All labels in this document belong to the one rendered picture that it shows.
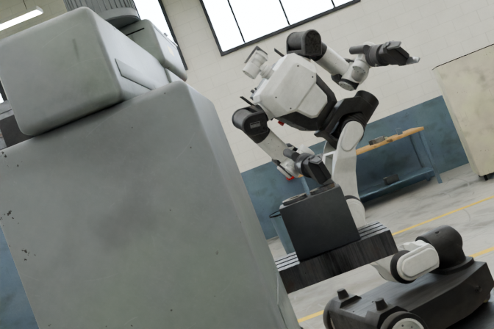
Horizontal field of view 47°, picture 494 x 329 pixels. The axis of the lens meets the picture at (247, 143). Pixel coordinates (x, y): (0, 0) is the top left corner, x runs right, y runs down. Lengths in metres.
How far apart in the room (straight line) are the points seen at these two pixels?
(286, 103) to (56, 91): 1.36
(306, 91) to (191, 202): 1.35
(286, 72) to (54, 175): 1.39
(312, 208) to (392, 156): 7.79
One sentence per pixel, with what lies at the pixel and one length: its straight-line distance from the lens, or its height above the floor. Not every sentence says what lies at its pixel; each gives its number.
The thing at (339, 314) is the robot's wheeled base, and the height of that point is 0.57.
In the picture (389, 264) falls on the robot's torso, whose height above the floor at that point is 0.72.
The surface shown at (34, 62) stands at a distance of 1.19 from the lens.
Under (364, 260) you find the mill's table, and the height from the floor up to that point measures 0.92.
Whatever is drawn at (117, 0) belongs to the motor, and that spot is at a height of 1.94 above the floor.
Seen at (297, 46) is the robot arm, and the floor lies 1.74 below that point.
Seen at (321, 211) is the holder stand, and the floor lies 1.11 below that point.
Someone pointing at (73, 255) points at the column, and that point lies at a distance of 1.20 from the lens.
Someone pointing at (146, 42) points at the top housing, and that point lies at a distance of 1.80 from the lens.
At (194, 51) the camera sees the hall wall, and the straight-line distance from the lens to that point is 9.72.
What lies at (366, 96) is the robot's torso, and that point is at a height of 1.43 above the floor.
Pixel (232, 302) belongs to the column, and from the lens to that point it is 1.15.
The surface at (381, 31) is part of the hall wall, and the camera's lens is 9.83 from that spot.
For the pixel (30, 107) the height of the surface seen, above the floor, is 1.61.
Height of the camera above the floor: 1.36
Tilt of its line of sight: 2 degrees up
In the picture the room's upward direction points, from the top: 21 degrees counter-clockwise
